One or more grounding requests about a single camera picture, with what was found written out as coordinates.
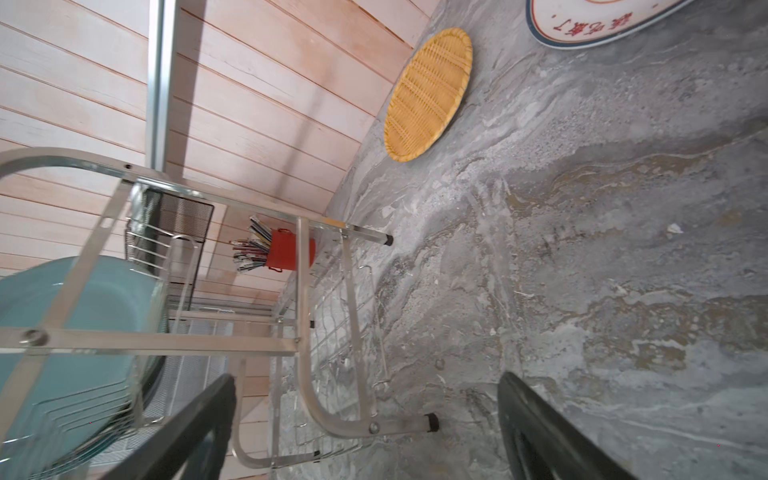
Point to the utensils in red cup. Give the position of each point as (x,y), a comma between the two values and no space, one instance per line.
(252,252)

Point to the black mesh wall basket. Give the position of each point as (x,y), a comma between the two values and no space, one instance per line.
(165,235)

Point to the red utensil cup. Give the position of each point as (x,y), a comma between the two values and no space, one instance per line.
(283,251)

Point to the yellow woven round trivet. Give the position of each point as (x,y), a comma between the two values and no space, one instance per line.
(428,94)

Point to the grey green plain plate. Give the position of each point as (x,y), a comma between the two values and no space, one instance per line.
(70,341)

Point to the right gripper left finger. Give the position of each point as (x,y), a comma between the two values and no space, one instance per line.
(193,444)

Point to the white wire mesh shelf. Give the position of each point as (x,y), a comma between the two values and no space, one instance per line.
(186,377)

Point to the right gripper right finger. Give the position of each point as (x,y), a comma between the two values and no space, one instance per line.
(541,444)

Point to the small orange sunburst plate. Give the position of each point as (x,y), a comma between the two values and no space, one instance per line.
(580,24)

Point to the stainless steel dish rack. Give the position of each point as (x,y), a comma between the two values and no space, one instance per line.
(326,334)

